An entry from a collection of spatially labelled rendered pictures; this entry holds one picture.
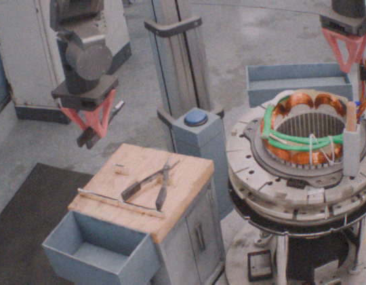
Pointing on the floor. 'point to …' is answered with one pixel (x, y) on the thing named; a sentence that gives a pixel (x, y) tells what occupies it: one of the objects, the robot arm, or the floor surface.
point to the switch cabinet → (46, 53)
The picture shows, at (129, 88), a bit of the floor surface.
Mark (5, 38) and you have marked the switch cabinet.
